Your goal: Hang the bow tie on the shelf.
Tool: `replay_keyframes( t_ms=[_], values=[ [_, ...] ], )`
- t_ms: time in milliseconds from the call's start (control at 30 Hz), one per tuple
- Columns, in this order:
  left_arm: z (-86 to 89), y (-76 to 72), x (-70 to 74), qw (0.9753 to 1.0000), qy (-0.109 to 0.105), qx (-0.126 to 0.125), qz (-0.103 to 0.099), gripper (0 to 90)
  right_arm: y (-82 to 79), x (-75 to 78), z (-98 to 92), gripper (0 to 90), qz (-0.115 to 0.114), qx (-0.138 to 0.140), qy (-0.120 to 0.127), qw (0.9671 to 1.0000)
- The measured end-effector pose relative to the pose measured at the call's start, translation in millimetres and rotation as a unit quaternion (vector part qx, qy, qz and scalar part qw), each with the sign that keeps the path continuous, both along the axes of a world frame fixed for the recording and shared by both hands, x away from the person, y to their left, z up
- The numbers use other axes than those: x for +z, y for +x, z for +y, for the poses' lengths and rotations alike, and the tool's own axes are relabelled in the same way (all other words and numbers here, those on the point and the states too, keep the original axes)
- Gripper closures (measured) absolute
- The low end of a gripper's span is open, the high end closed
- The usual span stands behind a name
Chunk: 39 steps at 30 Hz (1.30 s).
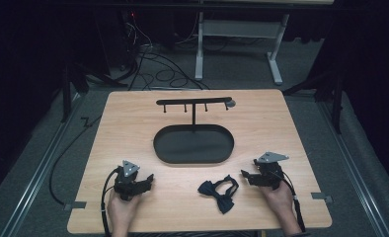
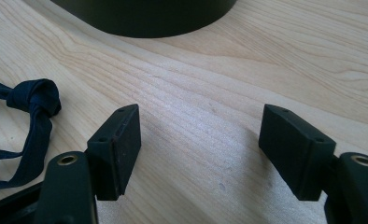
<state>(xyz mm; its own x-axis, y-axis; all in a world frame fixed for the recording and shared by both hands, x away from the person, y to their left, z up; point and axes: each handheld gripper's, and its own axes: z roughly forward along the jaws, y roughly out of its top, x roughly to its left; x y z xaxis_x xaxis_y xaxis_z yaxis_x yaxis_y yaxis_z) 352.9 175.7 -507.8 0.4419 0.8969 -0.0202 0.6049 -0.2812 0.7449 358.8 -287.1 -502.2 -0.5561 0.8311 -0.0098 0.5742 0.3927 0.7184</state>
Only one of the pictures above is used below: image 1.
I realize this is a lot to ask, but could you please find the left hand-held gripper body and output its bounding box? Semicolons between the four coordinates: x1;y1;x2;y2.
113;159;147;202

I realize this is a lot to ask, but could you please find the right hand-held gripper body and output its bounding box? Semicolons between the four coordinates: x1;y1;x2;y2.
252;151;290;192

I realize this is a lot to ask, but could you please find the person's left hand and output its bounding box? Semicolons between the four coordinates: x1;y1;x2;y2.
107;189;141;229

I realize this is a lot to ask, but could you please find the person's right hand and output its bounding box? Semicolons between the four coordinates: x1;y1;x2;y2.
261;180;296;219

